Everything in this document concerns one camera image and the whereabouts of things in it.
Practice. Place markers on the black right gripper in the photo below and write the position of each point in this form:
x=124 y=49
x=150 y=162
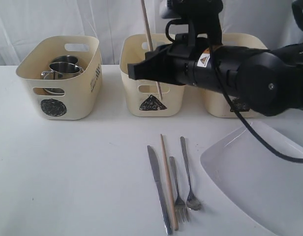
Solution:
x=177 y=63

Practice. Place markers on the cream bin triangle mark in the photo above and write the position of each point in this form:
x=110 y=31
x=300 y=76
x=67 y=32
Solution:
x=142 y=98

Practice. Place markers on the wooden chopstick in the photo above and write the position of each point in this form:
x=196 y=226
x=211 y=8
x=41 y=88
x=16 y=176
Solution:
x=149 y=40
x=169 y=186

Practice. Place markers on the steel table knife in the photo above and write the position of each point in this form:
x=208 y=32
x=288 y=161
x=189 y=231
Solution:
x=157 y=179

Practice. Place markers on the small steel cup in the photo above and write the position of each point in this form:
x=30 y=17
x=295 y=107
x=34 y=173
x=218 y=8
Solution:
x=61 y=71

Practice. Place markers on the large steel bowl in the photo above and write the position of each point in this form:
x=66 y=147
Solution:
x=54 y=91

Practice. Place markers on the steel spoon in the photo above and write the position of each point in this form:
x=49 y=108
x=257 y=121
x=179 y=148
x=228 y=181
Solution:
x=192 y=201

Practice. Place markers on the steel fork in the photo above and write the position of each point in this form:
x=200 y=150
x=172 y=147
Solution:
x=180 y=206

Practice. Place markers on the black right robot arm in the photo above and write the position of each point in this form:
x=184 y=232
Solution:
x=268 y=81

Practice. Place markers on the cream bin square mark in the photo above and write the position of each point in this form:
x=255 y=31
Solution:
x=215 y=103

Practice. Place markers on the cream bin circle mark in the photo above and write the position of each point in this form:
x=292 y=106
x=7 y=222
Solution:
x=80 y=91

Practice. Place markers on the steel mug in bin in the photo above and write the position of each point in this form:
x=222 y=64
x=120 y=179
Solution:
x=67 y=58

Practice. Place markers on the white backdrop curtain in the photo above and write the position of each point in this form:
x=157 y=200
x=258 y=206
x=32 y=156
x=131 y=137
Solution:
x=25 y=23

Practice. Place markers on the white square plate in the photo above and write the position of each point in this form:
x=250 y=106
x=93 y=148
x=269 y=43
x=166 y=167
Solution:
x=266 y=188

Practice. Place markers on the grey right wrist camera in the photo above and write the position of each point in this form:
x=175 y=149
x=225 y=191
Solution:
x=201 y=16

